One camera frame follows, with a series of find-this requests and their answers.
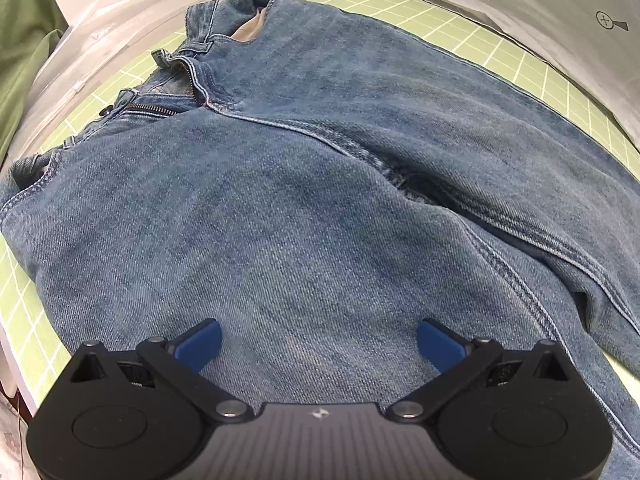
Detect blue denim jeans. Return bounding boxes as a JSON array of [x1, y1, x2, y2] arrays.
[[0, 0, 640, 480]]

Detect green grid cutting mat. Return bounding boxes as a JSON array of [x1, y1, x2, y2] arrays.
[[1, 0, 639, 413]]

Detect grey printed carrot sheet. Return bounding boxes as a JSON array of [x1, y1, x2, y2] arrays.
[[442, 0, 639, 141]]

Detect green fabric curtain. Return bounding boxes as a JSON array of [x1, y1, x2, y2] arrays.
[[1, 0, 68, 156]]

